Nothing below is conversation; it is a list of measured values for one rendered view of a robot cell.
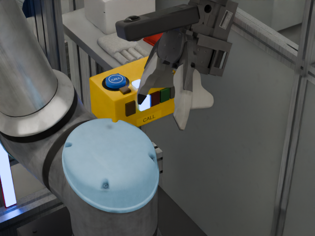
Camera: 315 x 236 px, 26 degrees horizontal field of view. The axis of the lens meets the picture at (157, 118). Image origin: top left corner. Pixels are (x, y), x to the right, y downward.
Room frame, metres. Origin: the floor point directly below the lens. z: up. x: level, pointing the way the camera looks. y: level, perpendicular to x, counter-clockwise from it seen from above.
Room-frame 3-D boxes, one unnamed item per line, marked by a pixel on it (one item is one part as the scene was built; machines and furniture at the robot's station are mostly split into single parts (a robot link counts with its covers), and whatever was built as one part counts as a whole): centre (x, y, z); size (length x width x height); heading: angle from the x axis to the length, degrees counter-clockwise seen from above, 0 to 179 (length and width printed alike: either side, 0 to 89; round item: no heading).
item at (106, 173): (0.64, 0.06, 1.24); 0.13 x 0.12 x 0.14; 41
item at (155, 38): (1.62, -0.02, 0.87); 0.08 x 0.08 x 0.02; 42
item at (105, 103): (1.14, 0.05, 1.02); 0.16 x 0.10 x 0.11; 124
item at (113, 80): (1.11, 0.08, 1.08); 0.04 x 0.04 x 0.02
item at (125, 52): (1.56, 0.09, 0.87); 0.15 x 0.09 x 0.02; 34
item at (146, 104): (1.09, 0.03, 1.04); 0.02 x 0.01 x 0.03; 124
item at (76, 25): (1.67, 0.10, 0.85); 0.36 x 0.24 x 0.03; 34
